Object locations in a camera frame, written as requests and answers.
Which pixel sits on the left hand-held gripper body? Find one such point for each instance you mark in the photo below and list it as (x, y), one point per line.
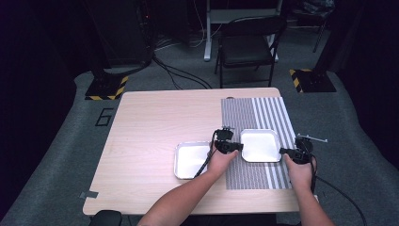
(223, 142)

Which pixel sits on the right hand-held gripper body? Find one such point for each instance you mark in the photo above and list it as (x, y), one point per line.
(302, 153)

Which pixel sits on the white square tray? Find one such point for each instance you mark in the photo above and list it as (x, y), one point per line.
(189, 161)
(260, 146)

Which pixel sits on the person's right hand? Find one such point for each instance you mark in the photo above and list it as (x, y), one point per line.
(299, 175)

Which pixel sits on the person's left hand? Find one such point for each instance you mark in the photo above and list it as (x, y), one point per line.
(218, 164)

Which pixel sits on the grey striped table mat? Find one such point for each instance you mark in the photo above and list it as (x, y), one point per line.
(241, 175)

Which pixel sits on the black yellow striped stand base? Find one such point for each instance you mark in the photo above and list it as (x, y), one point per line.
(313, 81)
(105, 89)

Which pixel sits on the black folding chair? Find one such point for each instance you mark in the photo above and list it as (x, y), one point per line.
(247, 47)

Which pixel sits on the black stool seat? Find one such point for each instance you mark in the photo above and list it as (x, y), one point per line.
(106, 218)

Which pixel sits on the dark cluttered stand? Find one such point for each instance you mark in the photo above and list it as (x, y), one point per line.
(313, 12)

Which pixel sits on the grey tape piece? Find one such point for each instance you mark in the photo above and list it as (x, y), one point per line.
(88, 194)

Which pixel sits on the black equipment rack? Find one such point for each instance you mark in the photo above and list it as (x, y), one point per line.
(122, 31)

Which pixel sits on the white desk frame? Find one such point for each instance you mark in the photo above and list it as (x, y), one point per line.
(216, 15)

